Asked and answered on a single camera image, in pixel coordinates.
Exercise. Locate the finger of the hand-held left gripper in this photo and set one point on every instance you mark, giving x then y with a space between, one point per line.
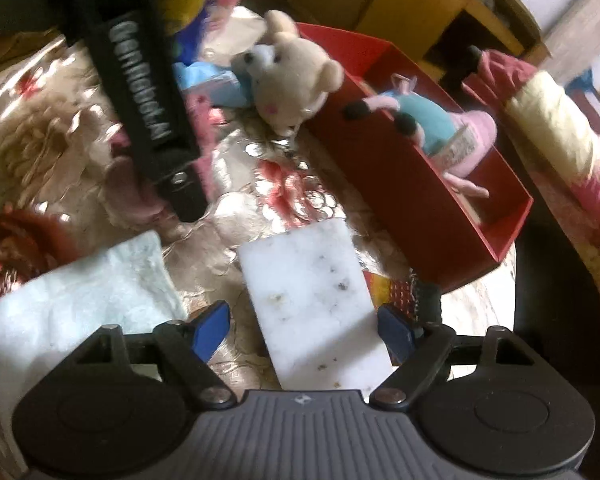
182 192

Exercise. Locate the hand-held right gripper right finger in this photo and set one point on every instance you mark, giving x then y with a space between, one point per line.
394 332

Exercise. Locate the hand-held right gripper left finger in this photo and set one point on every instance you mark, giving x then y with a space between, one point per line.
211 329

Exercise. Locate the striped knitted pouch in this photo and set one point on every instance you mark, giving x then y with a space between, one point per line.
395 291

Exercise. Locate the light blue cloth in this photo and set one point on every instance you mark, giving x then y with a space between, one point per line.
210 85

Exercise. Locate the white sponge block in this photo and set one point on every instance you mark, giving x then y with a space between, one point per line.
312 305

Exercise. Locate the light green towel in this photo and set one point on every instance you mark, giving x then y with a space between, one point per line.
80 310

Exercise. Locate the red cardboard box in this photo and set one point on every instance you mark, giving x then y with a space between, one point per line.
380 175

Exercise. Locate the beige mouse plush toy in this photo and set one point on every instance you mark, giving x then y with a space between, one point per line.
290 75

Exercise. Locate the pink pig plush blue dress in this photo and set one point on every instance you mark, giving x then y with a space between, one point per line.
430 130

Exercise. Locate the pink plastic bag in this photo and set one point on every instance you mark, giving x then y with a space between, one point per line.
130 190

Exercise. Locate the shiny floral tablecloth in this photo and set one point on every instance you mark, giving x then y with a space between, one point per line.
280 195

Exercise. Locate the pink strawberry print quilt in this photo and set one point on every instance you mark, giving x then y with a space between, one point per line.
565 145

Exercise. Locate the wooden cabinet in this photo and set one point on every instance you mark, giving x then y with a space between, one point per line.
420 5

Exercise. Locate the black bed frame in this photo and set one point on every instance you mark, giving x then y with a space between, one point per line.
555 280

